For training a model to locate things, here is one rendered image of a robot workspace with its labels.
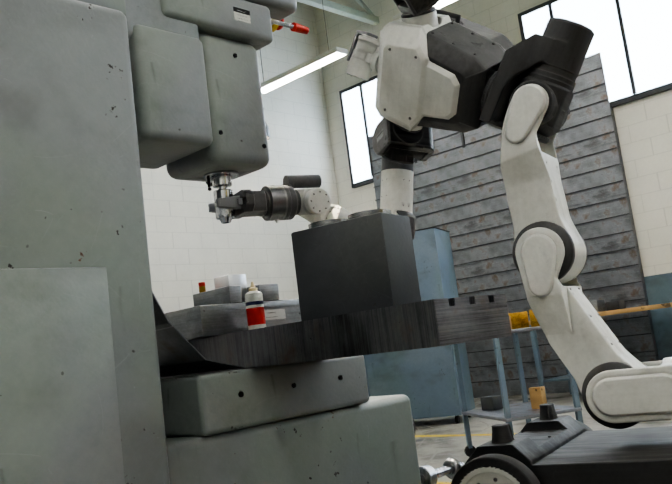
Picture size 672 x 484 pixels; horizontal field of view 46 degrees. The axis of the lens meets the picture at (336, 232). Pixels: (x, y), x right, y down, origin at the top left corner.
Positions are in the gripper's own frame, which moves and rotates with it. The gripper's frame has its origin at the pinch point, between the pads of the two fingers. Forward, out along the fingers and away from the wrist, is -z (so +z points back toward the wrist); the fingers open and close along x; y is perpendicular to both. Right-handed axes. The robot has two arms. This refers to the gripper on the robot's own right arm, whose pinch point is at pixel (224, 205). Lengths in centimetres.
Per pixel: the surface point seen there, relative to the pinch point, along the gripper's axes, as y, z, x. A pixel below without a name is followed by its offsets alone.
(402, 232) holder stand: 17, 18, 47
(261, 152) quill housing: -10.9, 7.9, 8.0
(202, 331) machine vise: 30.1, -12.6, 10.0
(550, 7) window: -323, 633, -470
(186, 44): -33.9, -10.8, 16.2
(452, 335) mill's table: 38, 12, 66
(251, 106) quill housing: -22.3, 6.6, 8.5
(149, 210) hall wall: -151, 201, -745
